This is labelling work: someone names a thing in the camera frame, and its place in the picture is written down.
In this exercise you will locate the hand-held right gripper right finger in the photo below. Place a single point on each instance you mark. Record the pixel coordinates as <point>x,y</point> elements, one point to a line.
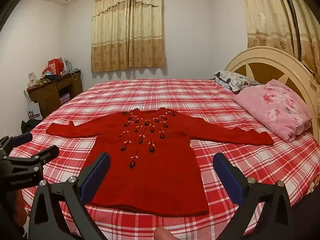
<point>230,180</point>

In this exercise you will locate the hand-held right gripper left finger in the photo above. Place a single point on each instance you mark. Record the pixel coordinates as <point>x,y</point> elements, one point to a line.
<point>95,178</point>

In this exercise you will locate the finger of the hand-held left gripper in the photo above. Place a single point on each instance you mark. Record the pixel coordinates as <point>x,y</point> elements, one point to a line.
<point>22,138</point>
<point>47,153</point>

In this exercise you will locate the red embroidered knit sweater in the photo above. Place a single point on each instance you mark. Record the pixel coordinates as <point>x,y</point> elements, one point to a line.
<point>150,175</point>

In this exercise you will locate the person's right hand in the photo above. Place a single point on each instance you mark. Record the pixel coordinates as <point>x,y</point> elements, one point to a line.
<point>162,234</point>

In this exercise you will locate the black bag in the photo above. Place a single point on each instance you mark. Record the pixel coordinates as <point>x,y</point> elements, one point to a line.
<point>30,126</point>

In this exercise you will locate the white printed shopping bag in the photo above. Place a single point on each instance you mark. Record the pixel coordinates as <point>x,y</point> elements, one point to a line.
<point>33,111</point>

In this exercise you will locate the brown wooden desk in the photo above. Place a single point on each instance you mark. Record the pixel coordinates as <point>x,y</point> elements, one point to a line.
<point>47,97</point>

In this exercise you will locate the green yellow cloth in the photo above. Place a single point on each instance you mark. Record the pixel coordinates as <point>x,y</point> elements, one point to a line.
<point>41,81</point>

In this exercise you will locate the white card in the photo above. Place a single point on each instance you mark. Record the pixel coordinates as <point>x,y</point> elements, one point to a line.
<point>31,78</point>

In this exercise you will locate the red gift bag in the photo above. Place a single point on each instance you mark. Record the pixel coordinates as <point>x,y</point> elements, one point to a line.
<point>56,66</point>

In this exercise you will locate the pale plastic bag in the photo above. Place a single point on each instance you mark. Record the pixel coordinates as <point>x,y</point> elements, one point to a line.
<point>68,65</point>

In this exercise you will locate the grey patterned pillow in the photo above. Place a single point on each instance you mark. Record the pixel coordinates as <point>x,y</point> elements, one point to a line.
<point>235,80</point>

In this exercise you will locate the bed with red plaid sheet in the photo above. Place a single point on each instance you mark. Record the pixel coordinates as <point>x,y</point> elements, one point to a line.
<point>175,95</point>

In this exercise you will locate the cream wooden headboard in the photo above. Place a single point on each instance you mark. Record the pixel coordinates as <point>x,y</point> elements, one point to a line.
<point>265,57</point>

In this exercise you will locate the beige floral window curtain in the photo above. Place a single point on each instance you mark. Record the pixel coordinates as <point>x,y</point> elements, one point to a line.
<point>127,30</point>
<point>265,15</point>

